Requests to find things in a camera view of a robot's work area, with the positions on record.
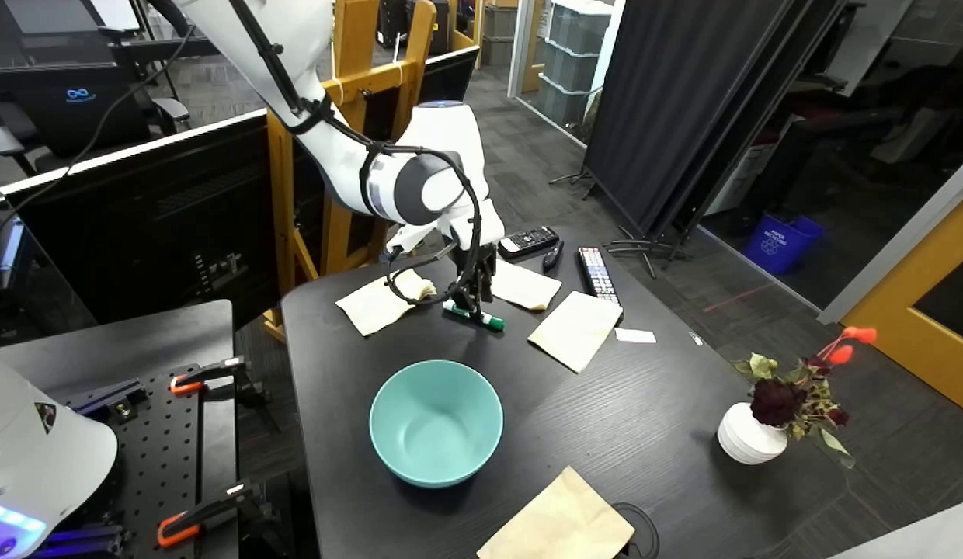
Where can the black remote control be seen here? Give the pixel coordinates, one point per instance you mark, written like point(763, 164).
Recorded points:
point(527, 244)

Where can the dark grey divider curtain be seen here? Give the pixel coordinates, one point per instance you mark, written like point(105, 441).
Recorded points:
point(677, 77)

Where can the small white paper slip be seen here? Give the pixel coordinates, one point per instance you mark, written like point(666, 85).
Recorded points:
point(634, 338)

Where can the black computer monitor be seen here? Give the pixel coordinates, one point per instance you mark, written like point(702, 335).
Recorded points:
point(162, 225)

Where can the grey remote control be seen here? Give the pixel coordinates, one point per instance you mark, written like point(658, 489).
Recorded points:
point(595, 272)

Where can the white napkin near remotes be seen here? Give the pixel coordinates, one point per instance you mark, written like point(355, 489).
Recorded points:
point(523, 287)

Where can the white napkin at left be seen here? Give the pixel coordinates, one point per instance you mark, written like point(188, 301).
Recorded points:
point(383, 301)

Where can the teal blue bowl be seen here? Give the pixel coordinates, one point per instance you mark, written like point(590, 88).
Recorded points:
point(434, 423)

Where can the upper orange handled clamp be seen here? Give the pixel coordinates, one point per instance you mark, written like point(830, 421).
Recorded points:
point(217, 380)

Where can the tan napkin on right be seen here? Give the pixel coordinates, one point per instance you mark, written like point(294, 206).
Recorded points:
point(567, 520)

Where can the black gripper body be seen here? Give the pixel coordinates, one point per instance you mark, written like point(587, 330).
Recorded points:
point(474, 278)

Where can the white vase with flowers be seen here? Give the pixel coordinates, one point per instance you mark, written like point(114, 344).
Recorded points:
point(791, 406)

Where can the green dry erase marker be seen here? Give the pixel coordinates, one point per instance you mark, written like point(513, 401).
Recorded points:
point(482, 318)

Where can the stacked grey storage bins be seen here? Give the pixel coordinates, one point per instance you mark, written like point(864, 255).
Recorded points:
point(567, 56)

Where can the white napkin at centre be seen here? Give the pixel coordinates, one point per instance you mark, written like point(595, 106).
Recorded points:
point(576, 330)

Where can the black perforated side table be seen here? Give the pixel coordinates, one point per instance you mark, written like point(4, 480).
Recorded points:
point(118, 374)

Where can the white device with purple light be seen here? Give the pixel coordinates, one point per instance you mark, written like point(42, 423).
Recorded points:
point(50, 464)

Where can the orange handled clamp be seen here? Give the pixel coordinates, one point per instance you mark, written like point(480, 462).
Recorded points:
point(238, 506)
point(217, 380)

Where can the wooden frame stand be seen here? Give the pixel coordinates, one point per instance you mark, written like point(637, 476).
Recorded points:
point(346, 157)

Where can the blue recycling bin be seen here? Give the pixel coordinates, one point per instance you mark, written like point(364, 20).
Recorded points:
point(779, 244)

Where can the lower orange handled clamp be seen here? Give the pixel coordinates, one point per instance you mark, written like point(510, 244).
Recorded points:
point(238, 506)

